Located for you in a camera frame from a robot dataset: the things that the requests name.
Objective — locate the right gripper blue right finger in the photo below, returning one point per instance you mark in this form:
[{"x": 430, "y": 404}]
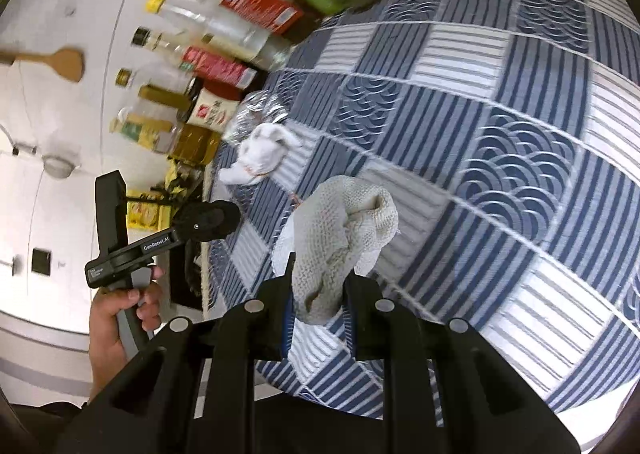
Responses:
[{"x": 349, "y": 317}]

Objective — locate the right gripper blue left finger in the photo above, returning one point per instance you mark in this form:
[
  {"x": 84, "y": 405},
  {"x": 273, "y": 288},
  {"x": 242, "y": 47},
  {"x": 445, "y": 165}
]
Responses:
[{"x": 288, "y": 318}]

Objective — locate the white knit work glove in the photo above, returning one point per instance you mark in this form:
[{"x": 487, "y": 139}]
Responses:
[{"x": 341, "y": 228}]

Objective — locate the white tissue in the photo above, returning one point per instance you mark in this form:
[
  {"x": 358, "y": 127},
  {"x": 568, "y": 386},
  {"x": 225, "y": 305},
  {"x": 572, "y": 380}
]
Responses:
[{"x": 260, "y": 154}]

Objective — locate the silver foil wrapper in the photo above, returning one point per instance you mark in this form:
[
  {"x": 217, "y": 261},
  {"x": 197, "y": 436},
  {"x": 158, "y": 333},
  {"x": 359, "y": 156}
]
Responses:
[{"x": 259, "y": 107}]

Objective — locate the yellow dish soap bottle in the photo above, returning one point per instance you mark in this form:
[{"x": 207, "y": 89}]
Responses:
[{"x": 148, "y": 211}]

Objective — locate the yellow black rubber gloves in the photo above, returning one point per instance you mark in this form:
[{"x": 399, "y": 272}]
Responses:
[{"x": 180, "y": 180}]

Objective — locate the metal strainer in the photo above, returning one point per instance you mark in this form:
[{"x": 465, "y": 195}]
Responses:
[{"x": 55, "y": 166}]

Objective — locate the green label sesame oil bottle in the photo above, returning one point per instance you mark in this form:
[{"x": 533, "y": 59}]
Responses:
[{"x": 155, "y": 134}]

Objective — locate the large cooking oil bottle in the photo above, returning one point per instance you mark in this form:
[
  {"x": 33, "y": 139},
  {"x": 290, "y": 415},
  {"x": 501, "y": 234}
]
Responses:
[{"x": 195, "y": 144}]

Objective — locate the dark soy sauce bottle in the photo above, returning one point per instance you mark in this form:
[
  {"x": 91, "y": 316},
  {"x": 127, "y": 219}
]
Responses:
[{"x": 215, "y": 102}]

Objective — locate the wooden spatula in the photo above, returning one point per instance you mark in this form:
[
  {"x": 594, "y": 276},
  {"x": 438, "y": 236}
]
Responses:
[{"x": 68, "y": 63}]

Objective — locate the red label vinegar bottle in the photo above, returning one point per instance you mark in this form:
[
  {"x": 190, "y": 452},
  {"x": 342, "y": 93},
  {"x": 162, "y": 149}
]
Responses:
[{"x": 195, "y": 57}]

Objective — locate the blue patterned tablecloth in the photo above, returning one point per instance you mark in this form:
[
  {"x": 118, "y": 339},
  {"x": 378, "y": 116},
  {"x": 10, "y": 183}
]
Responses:
[{"x": 507, "y": 132}]

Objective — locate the clear yellow cap bottle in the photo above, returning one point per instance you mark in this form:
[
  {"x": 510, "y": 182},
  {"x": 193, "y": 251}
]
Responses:
[{"x": 225, "y": 30}]

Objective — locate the black wall switch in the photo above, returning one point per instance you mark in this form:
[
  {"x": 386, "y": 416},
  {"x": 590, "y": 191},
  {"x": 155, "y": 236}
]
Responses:
[{"x": 41, "y": 262}]

